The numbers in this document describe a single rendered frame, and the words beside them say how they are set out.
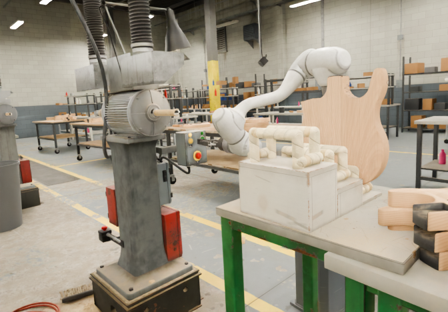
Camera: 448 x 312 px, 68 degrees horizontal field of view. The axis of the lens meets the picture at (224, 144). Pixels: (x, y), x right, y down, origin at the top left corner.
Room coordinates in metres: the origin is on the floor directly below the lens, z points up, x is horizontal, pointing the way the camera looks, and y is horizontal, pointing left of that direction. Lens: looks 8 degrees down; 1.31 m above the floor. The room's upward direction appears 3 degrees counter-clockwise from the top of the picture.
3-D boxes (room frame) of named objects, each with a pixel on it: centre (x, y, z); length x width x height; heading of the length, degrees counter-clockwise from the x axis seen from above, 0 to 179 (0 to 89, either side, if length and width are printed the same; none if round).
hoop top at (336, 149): (1.15, -0.33, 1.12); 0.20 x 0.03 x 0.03; 41
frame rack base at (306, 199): (1.02, -0.19, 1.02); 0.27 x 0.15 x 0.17; 42
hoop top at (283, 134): (0.99, -0.15, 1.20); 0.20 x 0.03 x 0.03; 41
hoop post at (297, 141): (0.92, -0.21, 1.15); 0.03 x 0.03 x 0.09
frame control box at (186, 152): (2.04, 0.26, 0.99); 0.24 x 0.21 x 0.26; 43
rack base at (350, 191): (1.12, -0.30, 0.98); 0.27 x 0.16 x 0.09; 42
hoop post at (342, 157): (1.08, -0.39, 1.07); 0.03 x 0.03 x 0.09
